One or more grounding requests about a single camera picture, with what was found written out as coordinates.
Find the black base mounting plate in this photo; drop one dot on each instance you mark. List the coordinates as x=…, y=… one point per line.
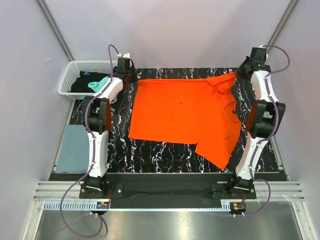
x=123, y=185

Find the right corner aluminium post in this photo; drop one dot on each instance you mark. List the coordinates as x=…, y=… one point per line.
x=281, y=25

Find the black t shirt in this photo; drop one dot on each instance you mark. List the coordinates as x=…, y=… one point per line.
x=81, y=83

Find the white plastic laundry basket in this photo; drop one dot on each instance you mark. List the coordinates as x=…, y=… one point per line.
x=71, y=73

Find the left corner aluminium post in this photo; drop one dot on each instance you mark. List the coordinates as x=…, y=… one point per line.
x=45, y=10

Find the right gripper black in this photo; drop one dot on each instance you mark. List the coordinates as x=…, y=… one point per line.
x=239, y=71

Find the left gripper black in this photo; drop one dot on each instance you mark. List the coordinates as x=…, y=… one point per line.
x=131, y=68

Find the teal t shirt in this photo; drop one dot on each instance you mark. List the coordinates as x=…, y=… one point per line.
x=96, y=86

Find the aluminium frame rail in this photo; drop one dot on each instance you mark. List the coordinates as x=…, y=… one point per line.
x=280, y=191

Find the orange t shirt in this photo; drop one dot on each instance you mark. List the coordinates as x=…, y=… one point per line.
x=200, y=112

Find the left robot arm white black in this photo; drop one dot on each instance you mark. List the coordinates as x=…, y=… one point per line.
x=97, y=119

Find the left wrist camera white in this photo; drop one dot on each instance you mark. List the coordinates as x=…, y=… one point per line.
x=126, y=55

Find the slotted cable duct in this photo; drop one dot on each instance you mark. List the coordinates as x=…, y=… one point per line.
x=158, y=206

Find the corner aluminium post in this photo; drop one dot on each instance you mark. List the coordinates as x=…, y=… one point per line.
x=281, y=25
x=45, y=10

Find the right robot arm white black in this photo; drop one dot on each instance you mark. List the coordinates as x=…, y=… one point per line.
x=261, y=124

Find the folded grey-blue t shirt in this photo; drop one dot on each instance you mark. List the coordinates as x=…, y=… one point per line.
x=75, y=155

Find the black marbled table mat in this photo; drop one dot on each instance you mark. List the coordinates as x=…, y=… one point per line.
x=137, y=156

